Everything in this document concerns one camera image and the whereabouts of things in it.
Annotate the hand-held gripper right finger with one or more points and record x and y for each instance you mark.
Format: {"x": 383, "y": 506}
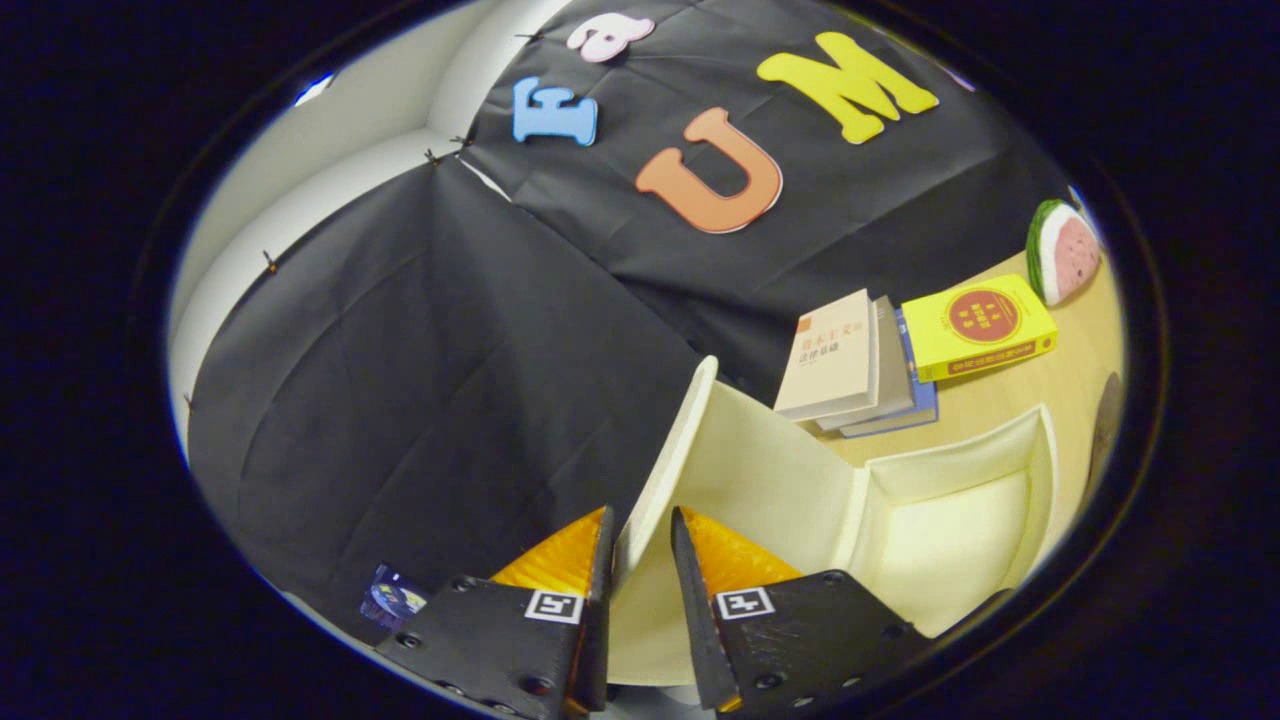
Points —
{"x": 695, "y": 610}

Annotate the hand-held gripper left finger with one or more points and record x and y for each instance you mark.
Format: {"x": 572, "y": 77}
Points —
{"x": 603, "y": 610}

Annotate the cream storage box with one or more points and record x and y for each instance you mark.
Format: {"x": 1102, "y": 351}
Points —
{"x": 760, "y": 480}

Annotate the brown fuzzy shoe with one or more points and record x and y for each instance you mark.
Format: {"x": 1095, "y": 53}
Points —
{"x": 1108, "y": 430}

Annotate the black backdrop cloth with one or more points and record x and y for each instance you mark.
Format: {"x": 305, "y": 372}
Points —
{"x": 450, "y": 400}

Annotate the beige book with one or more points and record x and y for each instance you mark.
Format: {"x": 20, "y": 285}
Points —
{"x": 830, "y": 350}

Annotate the grey book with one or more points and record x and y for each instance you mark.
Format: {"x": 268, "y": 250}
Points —
{"x": 895, "y": 370}

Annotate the blue book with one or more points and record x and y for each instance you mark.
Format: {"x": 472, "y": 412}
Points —
{"x": 922, "y": 395}

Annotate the yellow book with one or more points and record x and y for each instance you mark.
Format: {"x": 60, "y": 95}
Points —
{"x": 975, "y": 320}

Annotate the watermelon slice plush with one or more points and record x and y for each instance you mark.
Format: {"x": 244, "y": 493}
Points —
{"x": 1070, "y": 255}

